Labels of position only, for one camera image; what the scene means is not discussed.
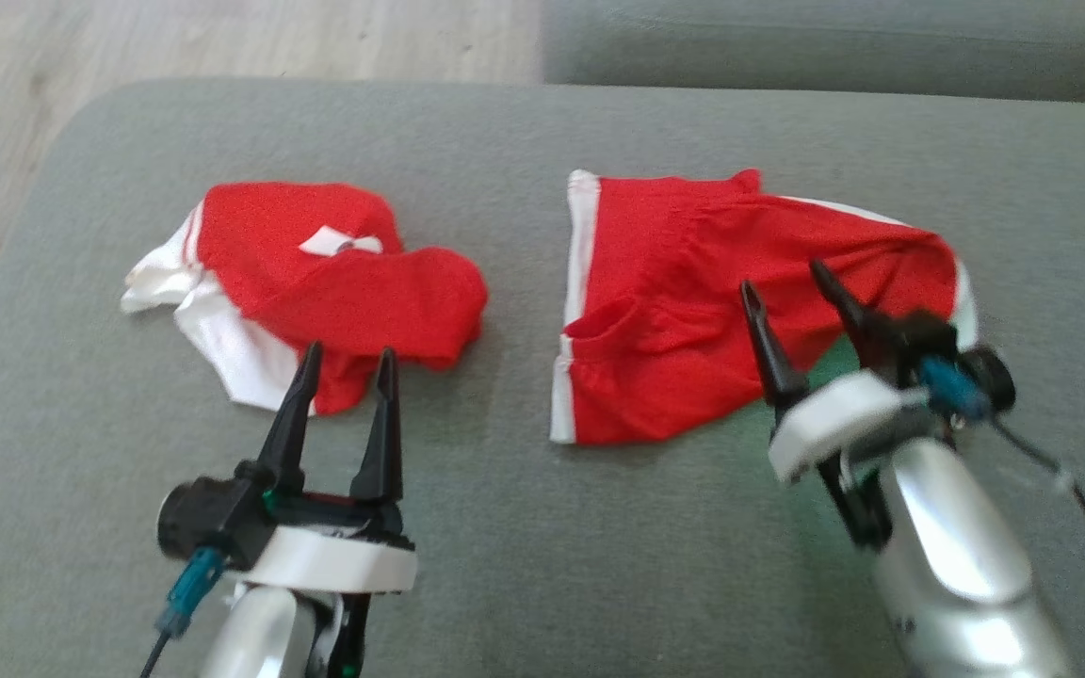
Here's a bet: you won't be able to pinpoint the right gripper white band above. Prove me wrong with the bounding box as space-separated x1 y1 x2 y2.
742 260 920 552

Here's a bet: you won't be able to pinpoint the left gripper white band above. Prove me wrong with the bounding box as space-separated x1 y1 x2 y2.
241 341 416 678

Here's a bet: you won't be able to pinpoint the red basketball jersey white sleeves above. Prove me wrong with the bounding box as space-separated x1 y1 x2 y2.
121 182 489 416

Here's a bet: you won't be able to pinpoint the red shorts white stripe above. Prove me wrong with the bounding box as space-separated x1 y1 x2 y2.
550 169 979 445

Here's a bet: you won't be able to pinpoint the large grey sofa ottoman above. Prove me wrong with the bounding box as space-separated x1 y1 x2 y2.
0 77 1085 678

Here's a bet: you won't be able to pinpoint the grey sofa seat cushion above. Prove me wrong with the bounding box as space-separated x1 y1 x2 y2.
542 0 1085 105

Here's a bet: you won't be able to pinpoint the left black cable teal plug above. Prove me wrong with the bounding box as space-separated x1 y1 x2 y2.
139 546 226 678

